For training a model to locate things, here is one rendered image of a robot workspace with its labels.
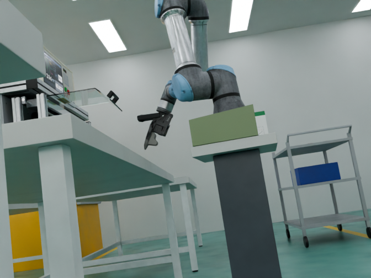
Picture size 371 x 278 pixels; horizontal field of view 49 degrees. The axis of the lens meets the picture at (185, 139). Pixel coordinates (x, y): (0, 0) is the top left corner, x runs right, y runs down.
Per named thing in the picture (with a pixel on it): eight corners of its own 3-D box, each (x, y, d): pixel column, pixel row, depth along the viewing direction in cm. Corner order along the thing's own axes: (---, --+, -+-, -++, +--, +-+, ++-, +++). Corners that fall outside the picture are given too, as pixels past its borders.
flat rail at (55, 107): (89, 129, 224) (88, 123, 224) (43, 103, 163) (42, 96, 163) (86, 129, 224) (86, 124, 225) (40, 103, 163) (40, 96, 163)
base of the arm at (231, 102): (250, 119, 175) (244, 98, 178) (248, 111, 161) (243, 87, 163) (216, 128, 178) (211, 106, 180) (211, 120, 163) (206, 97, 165)
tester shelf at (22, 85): (88, 120, 228) (88, 112, 229) (37, 87, 161) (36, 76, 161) (11, 132, 230) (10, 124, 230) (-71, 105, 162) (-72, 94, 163)
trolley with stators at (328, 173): (340, 230, 450) (322, 139, 465) (377, 239, 350) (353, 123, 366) (286, 238, 452) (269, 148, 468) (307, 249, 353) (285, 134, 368)
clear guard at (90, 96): (122, 111, 193) (121, 99, 193) (110, 99, 169) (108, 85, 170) (54, 122, 194) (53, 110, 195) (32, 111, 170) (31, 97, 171)
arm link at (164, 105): (159, 98, 201) (160, 102, 209) (155, 107, 200) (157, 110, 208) (173, 103, 200) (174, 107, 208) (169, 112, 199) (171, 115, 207)
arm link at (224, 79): (244, 90, 167) (237, 60, 170) (213, 94, 164) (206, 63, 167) (234, 101, 179) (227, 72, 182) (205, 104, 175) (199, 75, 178)
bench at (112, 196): (205, 245, 502) (196, 183, 514) (202, 271, 320) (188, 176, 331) (117, 257, 507) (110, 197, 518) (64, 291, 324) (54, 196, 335)
